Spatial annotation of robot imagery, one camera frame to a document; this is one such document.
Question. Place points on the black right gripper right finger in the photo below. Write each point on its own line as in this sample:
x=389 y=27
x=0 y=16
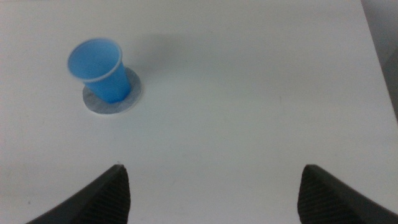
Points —
x=326 y=202

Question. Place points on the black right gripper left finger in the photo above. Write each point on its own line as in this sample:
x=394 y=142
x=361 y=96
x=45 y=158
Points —
x=102 y=202

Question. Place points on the blue plastic cup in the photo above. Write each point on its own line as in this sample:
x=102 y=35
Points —
x=105 y=74

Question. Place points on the round grey cup mat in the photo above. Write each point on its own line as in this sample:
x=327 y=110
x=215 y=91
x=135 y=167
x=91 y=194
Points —
x=132 y=93

